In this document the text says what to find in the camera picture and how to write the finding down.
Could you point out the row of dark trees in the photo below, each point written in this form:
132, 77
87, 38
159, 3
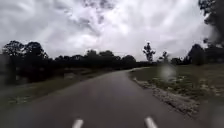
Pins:
33, 60

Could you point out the thin tree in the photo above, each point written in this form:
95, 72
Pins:
148, 51

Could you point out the grass verge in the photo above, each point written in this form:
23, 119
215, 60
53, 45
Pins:
30, 91

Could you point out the group of dark trees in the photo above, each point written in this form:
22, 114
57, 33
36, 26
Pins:
196, 55

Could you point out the tall tree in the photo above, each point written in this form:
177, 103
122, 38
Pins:
215, 16

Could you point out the robot's own part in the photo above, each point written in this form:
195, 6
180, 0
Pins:
150, 122
77, 124

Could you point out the grass field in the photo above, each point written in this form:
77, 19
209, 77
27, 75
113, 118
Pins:
196, 78

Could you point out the gravel strip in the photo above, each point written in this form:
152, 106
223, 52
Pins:
170, 98

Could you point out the grey asphalt road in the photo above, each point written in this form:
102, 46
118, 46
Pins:
106, 100

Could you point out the small tree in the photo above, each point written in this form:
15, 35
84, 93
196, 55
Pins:
165, 57

